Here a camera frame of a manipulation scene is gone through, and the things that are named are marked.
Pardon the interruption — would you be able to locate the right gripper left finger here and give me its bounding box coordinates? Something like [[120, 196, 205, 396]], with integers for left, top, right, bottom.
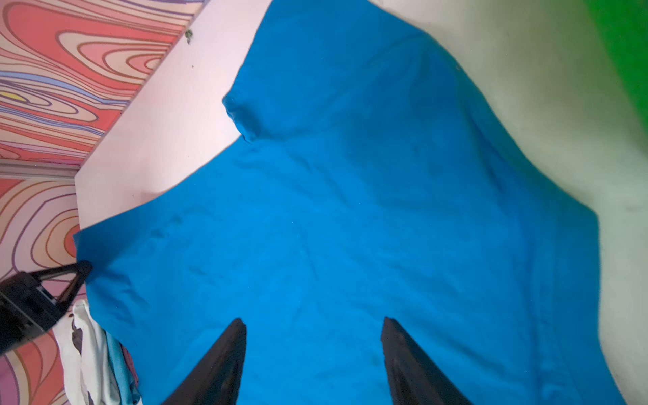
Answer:
[[163, 318, 247, 405]]

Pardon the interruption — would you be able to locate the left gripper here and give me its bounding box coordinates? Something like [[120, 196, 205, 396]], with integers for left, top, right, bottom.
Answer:
[[1, 260, 93, 354]]

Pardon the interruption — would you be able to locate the green plastic basket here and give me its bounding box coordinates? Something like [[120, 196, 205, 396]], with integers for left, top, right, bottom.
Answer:
[[586, 0, 647, 125]]

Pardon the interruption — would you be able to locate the blue t-shirt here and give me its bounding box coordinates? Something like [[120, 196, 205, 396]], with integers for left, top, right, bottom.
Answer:
[[75, 1, 623, 404]]

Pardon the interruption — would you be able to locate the teal folded t-shirt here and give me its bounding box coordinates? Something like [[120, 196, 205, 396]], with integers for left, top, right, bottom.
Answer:
[[106, 332, 143, 405]]

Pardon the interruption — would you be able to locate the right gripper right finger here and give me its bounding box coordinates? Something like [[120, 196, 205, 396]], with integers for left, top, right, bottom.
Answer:
[[381, 317, 470, 405]]

